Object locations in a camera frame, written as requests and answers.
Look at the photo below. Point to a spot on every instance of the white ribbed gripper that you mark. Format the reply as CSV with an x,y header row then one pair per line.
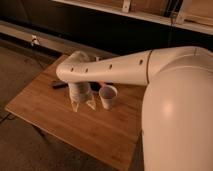
x,y
81,92

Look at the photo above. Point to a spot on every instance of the white ceramic cup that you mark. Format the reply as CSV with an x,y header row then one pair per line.
x,y
108,95

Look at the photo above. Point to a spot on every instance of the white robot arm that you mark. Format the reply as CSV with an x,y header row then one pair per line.
x,y
177,109

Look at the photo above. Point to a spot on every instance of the dark round object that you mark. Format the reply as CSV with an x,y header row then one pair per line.
x,y
95,86

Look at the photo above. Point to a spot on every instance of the black remote control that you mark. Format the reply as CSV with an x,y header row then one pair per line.
x,y
58,85

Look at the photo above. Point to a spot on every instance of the wooden table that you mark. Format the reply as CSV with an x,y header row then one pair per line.
x,y
108,135

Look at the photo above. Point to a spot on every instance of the white wall shelf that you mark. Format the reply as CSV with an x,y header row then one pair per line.
x,y
141,16

